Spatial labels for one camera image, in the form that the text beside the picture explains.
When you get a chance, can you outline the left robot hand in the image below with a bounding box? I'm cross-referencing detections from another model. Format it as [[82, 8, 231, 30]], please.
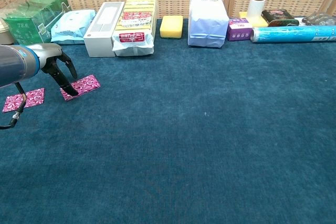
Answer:
[[38, 42, 79, 97]]

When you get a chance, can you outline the pink patterned rectangular block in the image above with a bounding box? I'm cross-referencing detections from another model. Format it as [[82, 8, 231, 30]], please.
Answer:
[[60, 83, 101, 102], [70, 74, 100, 91], [2, 88, 46, 114]]

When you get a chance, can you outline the light blue wet wipes pack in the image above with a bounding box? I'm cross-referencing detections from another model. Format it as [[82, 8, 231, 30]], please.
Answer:
[[50, 9, 98, 45]]

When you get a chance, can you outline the green tea bag box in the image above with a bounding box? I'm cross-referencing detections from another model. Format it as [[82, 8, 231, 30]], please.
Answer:
[[2, 0, 72, 48]]

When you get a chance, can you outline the beige lidded food container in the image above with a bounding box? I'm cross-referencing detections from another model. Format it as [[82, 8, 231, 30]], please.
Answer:
[[0, 18, 15, 46]]

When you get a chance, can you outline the white power strip box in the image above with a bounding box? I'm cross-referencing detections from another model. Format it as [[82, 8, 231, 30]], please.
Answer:
[[83, 1, 125, 58]]

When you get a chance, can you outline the yellow sponge multipack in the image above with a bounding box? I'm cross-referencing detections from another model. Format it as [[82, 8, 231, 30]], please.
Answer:
[[111, 0, 158, 58]]

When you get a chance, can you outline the plain yellow sponge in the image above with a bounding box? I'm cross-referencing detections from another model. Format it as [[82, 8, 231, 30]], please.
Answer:
[[159, 15, 184, 39]]

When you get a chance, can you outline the blue carpet table mat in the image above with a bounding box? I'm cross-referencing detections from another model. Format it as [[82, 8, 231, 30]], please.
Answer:
[[0, 18, 336, 224]]

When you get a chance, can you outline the white paper bag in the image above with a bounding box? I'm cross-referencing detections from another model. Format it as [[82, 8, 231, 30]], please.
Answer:
[[187, 0, 230, 49]]

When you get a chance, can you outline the small purple box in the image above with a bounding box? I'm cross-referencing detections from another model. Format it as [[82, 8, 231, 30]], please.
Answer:
[[226, 17, 254, 42]]

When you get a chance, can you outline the white roll with cardboard core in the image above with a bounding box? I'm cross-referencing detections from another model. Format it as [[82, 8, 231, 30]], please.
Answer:
[[247, 0, 267, 21]]

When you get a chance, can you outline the flat yellow sponge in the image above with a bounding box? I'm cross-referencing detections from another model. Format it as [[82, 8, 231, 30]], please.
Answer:
[[238, 11, 269, 28]]

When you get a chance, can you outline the dark rectangular tin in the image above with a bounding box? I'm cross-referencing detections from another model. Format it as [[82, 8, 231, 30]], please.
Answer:
[[260, 9, 300, 28]]

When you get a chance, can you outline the blue cling film roll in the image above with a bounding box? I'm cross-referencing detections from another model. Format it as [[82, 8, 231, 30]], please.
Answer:
[[249, 25, 336, 45]]

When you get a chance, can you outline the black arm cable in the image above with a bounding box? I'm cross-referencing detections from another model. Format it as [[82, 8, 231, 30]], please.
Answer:
[[0, 81, 27, 130]]

